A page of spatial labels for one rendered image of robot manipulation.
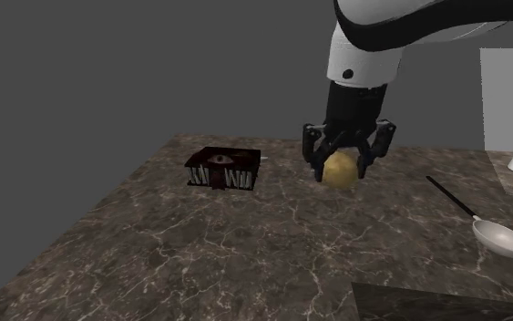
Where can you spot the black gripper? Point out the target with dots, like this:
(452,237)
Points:
(353,109)

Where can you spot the yellow-brown potato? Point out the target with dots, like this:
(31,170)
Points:
(341,171)

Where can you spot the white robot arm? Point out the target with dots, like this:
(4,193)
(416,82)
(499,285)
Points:
(362,57)

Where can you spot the dark book with eye and teeth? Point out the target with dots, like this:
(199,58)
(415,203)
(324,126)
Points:
(222,169)

